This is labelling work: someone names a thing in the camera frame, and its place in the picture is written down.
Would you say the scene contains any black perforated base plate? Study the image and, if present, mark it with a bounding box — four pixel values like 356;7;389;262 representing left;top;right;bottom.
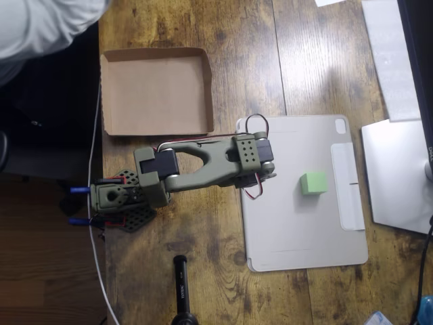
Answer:
101;167;158;234

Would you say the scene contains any brown cardboard tray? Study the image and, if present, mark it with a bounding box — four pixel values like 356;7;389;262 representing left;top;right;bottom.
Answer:
99;47;214;137

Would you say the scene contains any black camera stand pole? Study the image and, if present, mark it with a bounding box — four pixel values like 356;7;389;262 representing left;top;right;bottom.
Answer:
170;255;200;325

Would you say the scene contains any blue round object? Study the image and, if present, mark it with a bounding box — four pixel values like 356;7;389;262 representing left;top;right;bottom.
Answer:
417;295;433;325

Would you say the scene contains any white small box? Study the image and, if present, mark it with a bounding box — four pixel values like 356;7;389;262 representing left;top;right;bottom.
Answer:
365;311;393;325

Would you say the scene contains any black monitor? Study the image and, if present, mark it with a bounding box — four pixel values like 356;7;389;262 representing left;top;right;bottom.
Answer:
396;0;433;163

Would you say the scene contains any green cube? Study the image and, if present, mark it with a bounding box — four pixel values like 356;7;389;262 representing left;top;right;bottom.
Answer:
299;171;328;196

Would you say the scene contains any black cable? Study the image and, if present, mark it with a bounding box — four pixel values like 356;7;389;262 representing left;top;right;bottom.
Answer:
411;216;433;325

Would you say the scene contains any person in grey shirt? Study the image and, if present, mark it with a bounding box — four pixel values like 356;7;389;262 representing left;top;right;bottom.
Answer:
0;0;112;89

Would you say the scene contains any tablet in grey case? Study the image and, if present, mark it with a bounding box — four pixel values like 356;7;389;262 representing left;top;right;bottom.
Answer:
235;114;369;273

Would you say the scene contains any white cable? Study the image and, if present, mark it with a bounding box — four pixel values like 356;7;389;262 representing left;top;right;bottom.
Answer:
87;81;120;325

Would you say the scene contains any white foam strip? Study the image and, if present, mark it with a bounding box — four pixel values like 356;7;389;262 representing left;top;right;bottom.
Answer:
361;0;423;123

